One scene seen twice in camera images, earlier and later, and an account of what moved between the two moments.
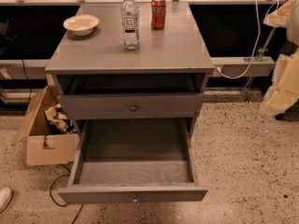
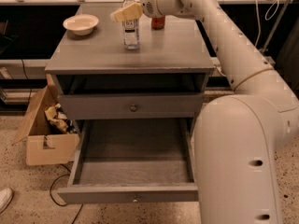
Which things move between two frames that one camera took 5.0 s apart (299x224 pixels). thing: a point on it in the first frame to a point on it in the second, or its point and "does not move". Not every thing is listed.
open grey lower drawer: [133, 161] does not move
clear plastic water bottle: [130, 21] does not move
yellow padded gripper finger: [280, 17] to [156, 1]
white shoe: [6, 196] does not move
